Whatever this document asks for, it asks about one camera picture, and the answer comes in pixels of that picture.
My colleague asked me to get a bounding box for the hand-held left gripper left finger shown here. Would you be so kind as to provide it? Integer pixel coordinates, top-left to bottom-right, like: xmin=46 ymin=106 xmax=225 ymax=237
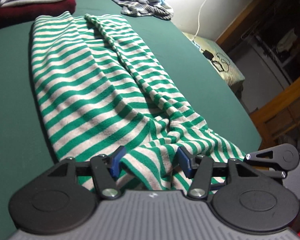
xmin=47 ymin=146 xmax=127 ymax=201

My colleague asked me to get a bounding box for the white power strip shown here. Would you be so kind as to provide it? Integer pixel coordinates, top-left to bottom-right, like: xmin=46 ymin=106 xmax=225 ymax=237
xmin=190 ymin=36 xmax=203 ymax=53

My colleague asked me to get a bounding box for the dark red folded sweater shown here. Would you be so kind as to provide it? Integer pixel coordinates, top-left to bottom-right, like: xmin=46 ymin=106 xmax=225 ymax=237
xmin=0 ymin=0 xmax=77 ymax=28

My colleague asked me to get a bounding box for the crumpled grey plaid garment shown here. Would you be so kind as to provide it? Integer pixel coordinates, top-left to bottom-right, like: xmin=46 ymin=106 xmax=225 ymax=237
xmin=108 ymin=0 xmax=174 ymax=21

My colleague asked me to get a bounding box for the wooden frame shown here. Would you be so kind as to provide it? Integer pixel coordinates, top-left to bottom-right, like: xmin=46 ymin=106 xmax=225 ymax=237
xmin=215 ymin=0 xmax=300 ymax=155

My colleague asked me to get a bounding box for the white power cable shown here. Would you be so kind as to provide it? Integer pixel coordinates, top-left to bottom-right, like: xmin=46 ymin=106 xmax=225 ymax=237
xmin=193 ymin=0 xmax=223 ymax=40

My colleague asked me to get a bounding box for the green white striped shirt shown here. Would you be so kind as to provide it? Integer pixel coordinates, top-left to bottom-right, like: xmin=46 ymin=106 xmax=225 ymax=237
xmin=29 ymin=11 xmax=248 ymax=192

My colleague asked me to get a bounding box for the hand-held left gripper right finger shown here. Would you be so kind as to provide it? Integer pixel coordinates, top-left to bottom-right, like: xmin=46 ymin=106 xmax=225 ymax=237
xmin=176 ymin=146 xmax=260 ymax=201

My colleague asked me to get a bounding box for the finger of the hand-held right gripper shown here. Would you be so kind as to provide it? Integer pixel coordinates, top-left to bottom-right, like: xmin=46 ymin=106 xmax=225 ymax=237
xmin=243 ymin=146 xmax=288 ymax=178

